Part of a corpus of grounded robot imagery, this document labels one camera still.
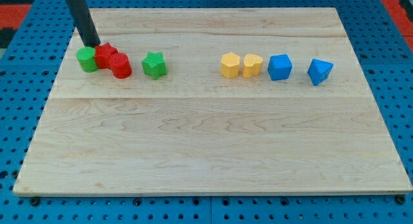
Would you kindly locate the blue triangular prism block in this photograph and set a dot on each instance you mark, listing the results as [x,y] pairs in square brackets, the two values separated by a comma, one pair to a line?
[319,71]

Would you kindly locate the yellow hexagon block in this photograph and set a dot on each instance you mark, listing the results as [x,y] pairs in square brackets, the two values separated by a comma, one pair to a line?
[230,64]

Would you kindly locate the red star block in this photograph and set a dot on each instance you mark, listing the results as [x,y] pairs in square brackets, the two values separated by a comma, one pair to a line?
[103,53]

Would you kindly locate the yellow heart block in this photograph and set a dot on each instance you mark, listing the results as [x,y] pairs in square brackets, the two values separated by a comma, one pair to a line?
[252,65]

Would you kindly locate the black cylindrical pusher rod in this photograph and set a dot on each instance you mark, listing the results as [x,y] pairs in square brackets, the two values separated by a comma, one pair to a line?
[83,21]

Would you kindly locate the green star block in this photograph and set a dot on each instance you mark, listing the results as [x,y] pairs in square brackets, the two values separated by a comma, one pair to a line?
[154,65]

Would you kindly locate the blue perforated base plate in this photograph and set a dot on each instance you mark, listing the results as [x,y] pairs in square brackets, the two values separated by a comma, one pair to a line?
[32,59]

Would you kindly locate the red cylinder block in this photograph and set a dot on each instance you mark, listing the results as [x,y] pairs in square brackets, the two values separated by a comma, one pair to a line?
[119,65]

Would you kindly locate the light wooden board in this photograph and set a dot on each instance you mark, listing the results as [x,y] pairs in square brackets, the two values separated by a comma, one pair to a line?
[194,132]

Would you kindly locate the green cylinder block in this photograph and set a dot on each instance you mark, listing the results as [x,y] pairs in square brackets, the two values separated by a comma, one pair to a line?
[85,57]

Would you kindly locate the blue cube block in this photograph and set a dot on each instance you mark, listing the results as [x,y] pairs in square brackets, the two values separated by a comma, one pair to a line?
[279,67]

